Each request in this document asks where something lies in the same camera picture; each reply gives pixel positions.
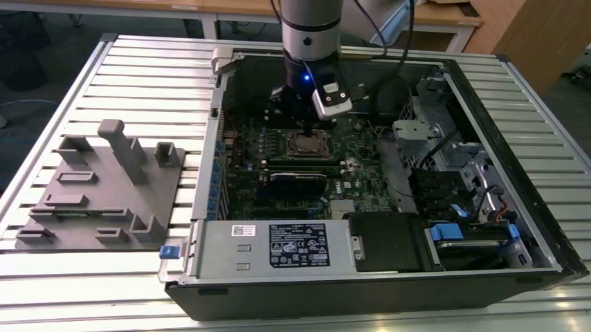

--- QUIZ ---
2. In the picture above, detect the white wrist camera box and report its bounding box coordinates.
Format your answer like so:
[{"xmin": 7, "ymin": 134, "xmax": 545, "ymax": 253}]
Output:
[{"xmin": 311, "ymin": 81, "xmax": 355, "ymax": 120}]

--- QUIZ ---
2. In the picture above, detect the CPU socket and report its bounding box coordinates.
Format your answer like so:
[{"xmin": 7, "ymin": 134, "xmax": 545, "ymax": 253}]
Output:
[{"xmin": 285, "ymin": 129, "xmax": 337, "ymax": 159}]

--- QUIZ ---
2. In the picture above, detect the wooden desk white frame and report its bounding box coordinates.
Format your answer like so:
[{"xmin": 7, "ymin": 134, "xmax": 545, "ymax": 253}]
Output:
[
  {"xmin": 203, "ymin": 0, "xmax": 485, "ymax": 53},
  {"xmin": 0, "ymin": 0, "xmax": 221, "ymax": 41}
]

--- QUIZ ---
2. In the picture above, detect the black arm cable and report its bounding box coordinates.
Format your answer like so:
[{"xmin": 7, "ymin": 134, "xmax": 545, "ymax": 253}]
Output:
[{"xmin": 353, "ymin": 0, "xmax": 415, "ymax": 82}]

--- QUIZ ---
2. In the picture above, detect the coloured power wire bundle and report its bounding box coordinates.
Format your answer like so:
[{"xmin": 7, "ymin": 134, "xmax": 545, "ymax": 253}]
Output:
[{"xmin": 490, "ymin": 202, "xmax": 516, "ymax": 223}]

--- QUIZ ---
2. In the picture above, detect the blue disk carrier handle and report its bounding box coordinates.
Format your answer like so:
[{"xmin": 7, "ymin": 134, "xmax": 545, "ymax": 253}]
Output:
[{"xmin": 427, "ymin": 223, "xmax": 465, "ymax": 242}]

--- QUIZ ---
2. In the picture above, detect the silver CPU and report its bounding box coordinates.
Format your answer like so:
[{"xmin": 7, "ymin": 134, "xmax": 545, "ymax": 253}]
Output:
[{"xmin": 295, "ymin": 136, "xmax": 323, "ymax": 153}]

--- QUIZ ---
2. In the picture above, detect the silver drive cage bracket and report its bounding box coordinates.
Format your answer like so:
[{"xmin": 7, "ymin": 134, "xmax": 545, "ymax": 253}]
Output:
[{"xmin": 391, "ymin": 120, "xmax": 443, "ymax": 142}]

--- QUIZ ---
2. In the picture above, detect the green RAM stick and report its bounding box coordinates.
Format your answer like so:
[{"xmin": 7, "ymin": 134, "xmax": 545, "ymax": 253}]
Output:
[{"xmin": 50, "ymin": 210, "xmax": 106, "ymax": 218}]

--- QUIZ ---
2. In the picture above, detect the green motherboard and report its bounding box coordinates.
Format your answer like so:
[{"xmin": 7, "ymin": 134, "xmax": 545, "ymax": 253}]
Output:
[{"xmin": 221, "ymin": 113, "xmax": 403, "ymax": 221}]

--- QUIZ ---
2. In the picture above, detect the black graphics card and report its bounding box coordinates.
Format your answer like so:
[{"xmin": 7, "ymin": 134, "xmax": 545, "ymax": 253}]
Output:
[{"xmin": 269, "ymin": 172, "xmax": 330, "ymax": 200}]

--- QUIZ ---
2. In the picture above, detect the black drive cable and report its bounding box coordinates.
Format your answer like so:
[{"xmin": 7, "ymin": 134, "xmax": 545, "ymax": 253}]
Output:
[{"xmin": 418, "ymin": 127, "xmax": 461, "ymax": 174}]

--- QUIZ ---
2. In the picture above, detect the grey parts rack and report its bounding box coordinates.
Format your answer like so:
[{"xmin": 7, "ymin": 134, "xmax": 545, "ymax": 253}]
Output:
[{"xmin": 14, "ymin": 119, "xmax": 189, "ymax": 252}]

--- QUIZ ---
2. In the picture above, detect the thick black looped cable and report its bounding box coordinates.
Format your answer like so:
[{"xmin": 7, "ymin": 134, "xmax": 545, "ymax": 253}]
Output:
[{"xmin": 374, "ymin": 73, "xmax": 415, "ymax": 120}]

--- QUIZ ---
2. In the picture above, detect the black PC case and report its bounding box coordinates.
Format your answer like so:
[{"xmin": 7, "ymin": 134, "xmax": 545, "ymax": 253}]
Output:
[{"xmin": 157, "ymin": 46, "xmax": 590, "ymax": 322}]

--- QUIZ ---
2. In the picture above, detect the wooden cabinet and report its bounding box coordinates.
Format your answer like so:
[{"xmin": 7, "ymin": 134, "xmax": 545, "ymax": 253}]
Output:
[{"xmin": 464, "ymin": 0, "xmax": 591, "ymax": 96}]

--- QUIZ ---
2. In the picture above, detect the metal socket cover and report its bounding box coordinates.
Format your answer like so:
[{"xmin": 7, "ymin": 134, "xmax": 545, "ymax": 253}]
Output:
[{"xmin": 287, "ymin": 130, "xmax": 334, "ymax": 157}]

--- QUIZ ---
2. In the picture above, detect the black office chair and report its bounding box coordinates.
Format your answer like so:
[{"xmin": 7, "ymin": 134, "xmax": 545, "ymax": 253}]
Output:
[{"xmin": 0, "ymin": 10, "xmax": 53, "ymax": 93}]

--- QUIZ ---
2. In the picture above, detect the grey case release latch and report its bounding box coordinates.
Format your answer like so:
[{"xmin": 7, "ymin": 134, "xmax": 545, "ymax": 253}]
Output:
[{"xmin": 210, "ymin": 48, "xmax": 233, "ymax": 76}]

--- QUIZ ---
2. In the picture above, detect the silver chipset heatsink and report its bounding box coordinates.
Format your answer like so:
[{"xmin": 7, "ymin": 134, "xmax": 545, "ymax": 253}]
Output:
[{"xmin": 330, "ymin": 199, "xmax": 361, "ymax": 212}]

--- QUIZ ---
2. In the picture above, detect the black RAM slot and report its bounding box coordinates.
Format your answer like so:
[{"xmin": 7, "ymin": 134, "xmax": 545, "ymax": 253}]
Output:
[
  {"xmin": 269, "ymin": 158, "xmax": 347, "ymax": 164},
  {"xmin": 266, "ymin": 165, "xmax": 346, "ymax": 170},
  {"xmin": 266, "ymin": 167, "xmax": 346, "ymax": 174},
  {"xmin": 267, "ymin": 161, "xmax": 347, "ymax": 167}
]

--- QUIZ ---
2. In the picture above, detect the silver power supply unit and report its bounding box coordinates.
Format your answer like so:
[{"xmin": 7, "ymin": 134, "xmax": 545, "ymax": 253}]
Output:
[{"xmin": 182, "ymin": 219, "xmax": 361, "ymax": 282}]

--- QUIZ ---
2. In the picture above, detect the black disk drive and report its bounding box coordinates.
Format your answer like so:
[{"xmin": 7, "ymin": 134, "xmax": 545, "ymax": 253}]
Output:
[{"xmin": 437, "ymin": 240, "xmax": 506, "ymax": 271}]

